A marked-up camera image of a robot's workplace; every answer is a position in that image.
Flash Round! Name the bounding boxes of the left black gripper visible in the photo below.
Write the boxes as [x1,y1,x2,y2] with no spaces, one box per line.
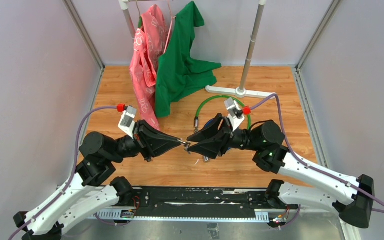
[107,119,183,162]

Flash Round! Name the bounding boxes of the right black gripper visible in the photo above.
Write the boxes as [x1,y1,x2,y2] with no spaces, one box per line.
[186,113,261,160]

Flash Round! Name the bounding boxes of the green cable lock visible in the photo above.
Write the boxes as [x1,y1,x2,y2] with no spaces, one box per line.
[193,94,246,129]

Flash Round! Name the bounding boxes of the blue cable lock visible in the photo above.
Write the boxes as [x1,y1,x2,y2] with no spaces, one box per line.
[196,117,233,160]

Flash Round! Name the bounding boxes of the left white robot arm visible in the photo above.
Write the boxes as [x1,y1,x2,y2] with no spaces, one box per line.
[13,120,183,240]

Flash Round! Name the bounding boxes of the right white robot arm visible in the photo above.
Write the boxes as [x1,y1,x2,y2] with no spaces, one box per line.
[187,113,375,229]

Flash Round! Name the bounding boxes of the white clothes rack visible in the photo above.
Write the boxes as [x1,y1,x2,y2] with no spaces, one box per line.
[118,0,275,99]

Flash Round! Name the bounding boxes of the green t-shirt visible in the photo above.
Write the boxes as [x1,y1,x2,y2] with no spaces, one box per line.
[154,1,222,118]

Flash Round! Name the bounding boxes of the left circuit board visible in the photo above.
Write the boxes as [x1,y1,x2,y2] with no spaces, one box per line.
[121,196,141,218]

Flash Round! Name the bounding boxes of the circuit board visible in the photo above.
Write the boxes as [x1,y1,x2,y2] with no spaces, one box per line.
[121,196,141,218]
[268,205,291,229]

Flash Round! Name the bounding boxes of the pink patterned garment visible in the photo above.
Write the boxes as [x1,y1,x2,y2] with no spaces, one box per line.
[129,4,169,130]

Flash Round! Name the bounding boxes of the right circuit board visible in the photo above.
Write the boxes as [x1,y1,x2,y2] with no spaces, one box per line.
[268,205,291,229]

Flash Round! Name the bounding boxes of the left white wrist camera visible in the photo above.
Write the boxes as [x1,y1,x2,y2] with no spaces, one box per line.
[117,105,137,139]

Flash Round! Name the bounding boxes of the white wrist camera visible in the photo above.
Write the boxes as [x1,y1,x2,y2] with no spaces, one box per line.
[224,97,245,131]
[117,105,137,139]

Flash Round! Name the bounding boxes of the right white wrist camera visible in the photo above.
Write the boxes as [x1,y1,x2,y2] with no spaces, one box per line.
[224,97,245,131]

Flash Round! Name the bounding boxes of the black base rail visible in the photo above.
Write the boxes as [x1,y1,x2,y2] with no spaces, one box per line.
[91,186,298,224]

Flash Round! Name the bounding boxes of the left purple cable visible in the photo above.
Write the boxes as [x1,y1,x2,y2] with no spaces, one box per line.
[8,105,127,240]

